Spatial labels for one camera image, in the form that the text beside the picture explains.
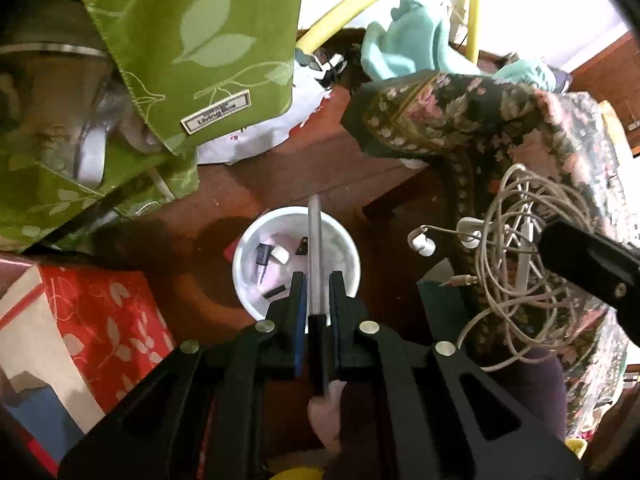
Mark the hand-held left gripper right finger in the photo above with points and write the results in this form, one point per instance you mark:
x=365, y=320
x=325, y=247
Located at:
x=337, y=320

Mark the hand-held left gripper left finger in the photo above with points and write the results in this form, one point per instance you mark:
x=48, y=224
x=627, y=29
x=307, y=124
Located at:
x=299, y=320

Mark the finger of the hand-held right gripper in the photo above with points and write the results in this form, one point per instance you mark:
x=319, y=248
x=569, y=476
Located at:
x=585, y=260

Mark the white cup with pink liner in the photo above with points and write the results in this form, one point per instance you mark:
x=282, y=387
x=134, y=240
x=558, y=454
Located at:
x=342, y=260

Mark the grey pen with black end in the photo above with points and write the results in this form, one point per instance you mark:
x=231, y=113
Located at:
x=314, y=240

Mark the small black piece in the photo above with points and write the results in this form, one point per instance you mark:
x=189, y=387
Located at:
x=302, y=246
x=275, y=291

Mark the black grey marker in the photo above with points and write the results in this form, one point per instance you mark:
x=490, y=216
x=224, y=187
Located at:
x=263, y=262

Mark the small white piece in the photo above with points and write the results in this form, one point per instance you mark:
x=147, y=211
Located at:
x=280, y=255

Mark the dark teal box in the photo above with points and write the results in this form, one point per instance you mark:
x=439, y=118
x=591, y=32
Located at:
x=445, y=305

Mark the person's dark purple trousers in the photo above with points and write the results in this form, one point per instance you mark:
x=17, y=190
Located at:
x=535, y=390

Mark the red leaf-print box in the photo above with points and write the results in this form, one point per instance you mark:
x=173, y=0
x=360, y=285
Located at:
x=115, y=330

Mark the dark floral blanket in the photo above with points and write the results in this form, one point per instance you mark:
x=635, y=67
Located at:
x=450, y=110

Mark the yellow foam tube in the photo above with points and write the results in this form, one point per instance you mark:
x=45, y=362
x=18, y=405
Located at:
x=472, y=10

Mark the teal blanket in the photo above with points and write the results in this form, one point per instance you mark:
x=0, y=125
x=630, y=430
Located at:
x=410, y=35

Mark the green leaf-print cloth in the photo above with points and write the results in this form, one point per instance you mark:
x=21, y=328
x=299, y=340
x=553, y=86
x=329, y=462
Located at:
x=200, y=35

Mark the clear plastic cover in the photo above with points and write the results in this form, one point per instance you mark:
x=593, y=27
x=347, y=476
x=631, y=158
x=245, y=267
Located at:
x=55, y=95

